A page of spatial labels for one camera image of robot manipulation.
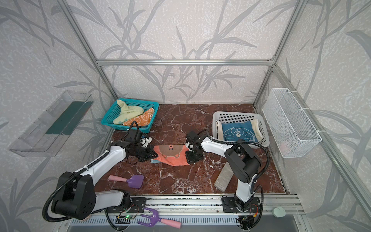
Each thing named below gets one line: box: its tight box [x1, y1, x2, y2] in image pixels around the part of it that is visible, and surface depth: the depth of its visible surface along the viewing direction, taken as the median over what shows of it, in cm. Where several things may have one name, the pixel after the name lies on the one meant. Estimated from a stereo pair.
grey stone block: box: [214, 161, 234, 193], surface depth 82 cm
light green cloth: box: [112, 99, 144, 125], surface depth 110 cm
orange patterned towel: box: [123, 107, 155, 127], surface depth 108 cm
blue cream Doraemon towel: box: [215, 119, 265, 143], surface depth 101 cm
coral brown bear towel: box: [153, 144, 191, 167], surface depth 92 cm
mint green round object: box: [272, 206, 286, 218], surface depth 71 cm
